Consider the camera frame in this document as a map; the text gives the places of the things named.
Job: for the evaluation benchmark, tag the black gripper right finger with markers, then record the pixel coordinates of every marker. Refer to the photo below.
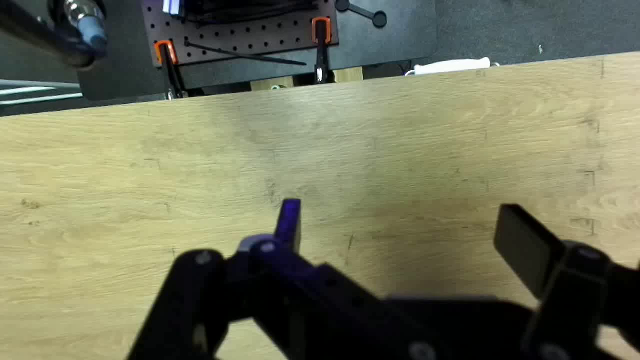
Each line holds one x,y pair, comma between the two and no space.
532,247

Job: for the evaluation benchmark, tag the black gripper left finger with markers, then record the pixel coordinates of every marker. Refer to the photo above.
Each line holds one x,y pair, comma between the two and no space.
201,293

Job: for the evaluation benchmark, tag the white power strip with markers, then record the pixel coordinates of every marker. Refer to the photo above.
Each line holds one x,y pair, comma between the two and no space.
446,66

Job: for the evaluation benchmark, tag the orange black bar clamp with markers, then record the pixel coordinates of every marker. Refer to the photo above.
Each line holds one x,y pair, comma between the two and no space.
166,53
323,36

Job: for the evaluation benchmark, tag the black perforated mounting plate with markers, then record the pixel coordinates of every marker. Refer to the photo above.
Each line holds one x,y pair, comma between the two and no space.
266,33

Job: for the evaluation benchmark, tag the black knob lever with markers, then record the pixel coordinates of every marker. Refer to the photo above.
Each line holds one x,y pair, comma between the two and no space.
379,18

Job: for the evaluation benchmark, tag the aluminium rail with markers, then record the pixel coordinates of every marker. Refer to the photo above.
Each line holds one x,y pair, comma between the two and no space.
33,93

